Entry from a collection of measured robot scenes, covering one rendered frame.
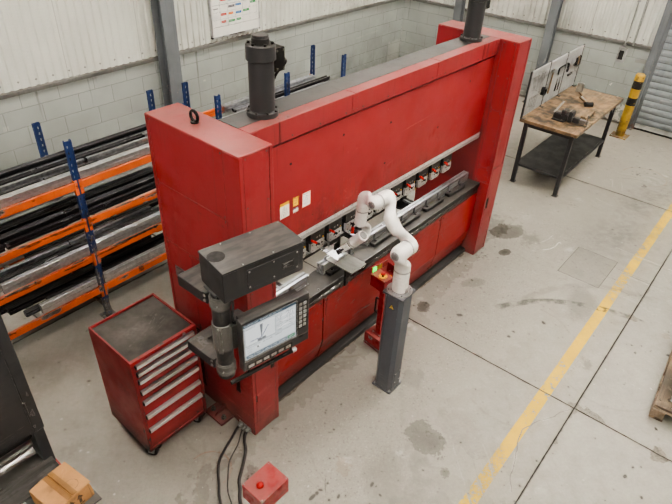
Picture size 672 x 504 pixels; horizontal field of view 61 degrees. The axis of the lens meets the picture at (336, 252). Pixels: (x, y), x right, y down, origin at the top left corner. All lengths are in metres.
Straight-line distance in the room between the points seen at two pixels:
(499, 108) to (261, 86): 2.93
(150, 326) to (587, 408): 3.48
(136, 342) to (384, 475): 1.96
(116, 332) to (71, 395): 1.20
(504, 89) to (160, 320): 3.68
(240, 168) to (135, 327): 1.48
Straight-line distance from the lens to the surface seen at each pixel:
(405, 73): 4.47
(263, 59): 3.42
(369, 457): 4.49
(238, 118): 3.56
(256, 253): 2.94
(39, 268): 5.18
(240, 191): 3.18
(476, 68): 5.47
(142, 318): 4.13
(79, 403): 5.07
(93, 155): 5.23
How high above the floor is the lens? 3.65
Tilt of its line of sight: 35 degrees down
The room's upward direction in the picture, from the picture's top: 3 degrees clockwise
